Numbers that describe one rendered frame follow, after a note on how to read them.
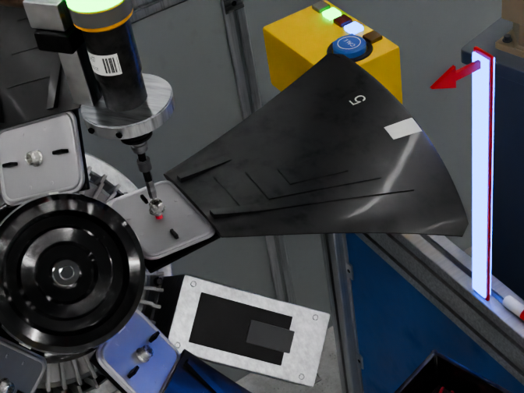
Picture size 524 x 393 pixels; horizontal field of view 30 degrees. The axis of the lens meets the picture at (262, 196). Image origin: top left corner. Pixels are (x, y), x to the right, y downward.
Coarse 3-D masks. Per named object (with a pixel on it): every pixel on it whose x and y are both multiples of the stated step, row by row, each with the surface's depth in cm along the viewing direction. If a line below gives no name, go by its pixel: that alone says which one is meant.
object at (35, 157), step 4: (28, 152) 78; (32, 152) 78; (36, 152) 78; (40, 152) 78; (28, 156) 78; (32, 156) 78; (36, 156) 78; (40, 156) 78; (28, 160) 78; (32, 160) 78; (36, 160) 78; (40, 160) 78; (28, 164) 78; (32, 164) 78; (36, 164) 78; (40, 164) 78
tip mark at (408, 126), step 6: (408, 120) 90; (390, 126) 89; (396, 126) 89; (402, 126) 89; (408, 126) 89; (414, 126) 90; (390, 132) 89; (396, 132) 89; (402, 132) 89; (408, 132) 89; (414, 132) 89; (396, 138) 88
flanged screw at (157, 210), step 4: (152, 200) 80; (156, 200) 80; (160, 200) 80; (152, 204) 80; (156, 204) 80; (160, 204) 80; (152, 208) 80; (156, 208) 80; (160, 208) 80; (164, 208) 80; (152, 212) 80; (156, 212) 80; (160, 212) 80; (156, 216) 81; (160, 216) 81
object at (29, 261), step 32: (0, 224) 71; (32, 224) 72; (64, 224) 73; (96, 224) 74; (128, 224) 74; (0, 256) 70; (32, 256) 71; (64, 256) 73; (96, 256) 73; (128, 256) 73; (0, 288) 70; (32, 288) 71; (64, 288) 72; (96, 288) 73; (128, 288) 73; (0, 320) 70; (32, 320) 72; (64, 320) 72; (96, 320) 73; (128, 320) 73; (64, 352) 71
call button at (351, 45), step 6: (342, 36) 118; (348, 36) 118; (354, 36) 118; (336, 42) 117; (342, 42) 117; (348, 42) 117; (354, 42) 116; (360, 42) 116; (336, 48) 116; (342, 48) 116; (348, 48) 116; (354, 48) 116; (360, 48) 116; (342, 54) 116; (348, 54) 115; (354, 54) 115; (360, 54) 116
